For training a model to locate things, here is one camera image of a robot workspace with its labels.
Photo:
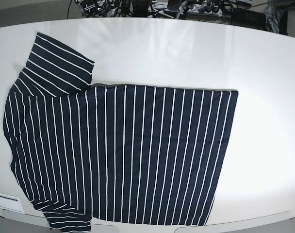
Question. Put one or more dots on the navy white striped T-shirt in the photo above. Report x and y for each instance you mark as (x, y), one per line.
(127, 153)

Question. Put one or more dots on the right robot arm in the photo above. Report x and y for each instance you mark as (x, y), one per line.
(95, 8)

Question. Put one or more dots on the white power strip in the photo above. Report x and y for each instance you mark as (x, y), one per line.
(200, 7)

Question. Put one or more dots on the black box behind table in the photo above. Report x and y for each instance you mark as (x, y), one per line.
(241, 16)

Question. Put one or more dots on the black cable bundle background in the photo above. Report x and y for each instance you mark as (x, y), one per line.
(134, 8)

